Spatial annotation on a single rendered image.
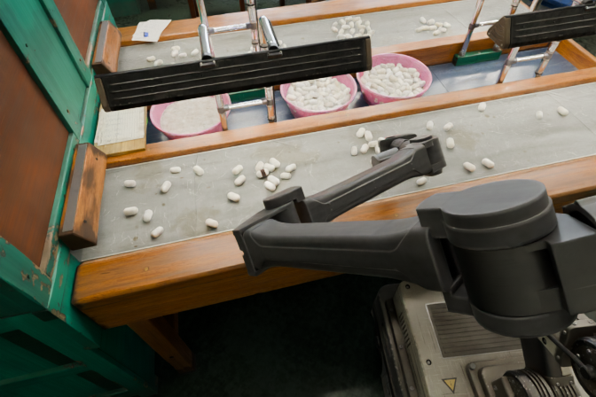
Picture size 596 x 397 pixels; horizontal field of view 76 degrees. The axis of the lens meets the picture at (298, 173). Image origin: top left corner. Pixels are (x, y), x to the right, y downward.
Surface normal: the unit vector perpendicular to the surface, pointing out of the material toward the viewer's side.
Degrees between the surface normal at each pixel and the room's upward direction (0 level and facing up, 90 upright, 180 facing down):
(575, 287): 51
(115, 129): 0
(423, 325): 1
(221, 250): 0
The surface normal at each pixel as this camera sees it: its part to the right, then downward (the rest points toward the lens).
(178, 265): -0.02, -0.64
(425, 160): 0.49, -0.06
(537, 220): 0.23, 0.04
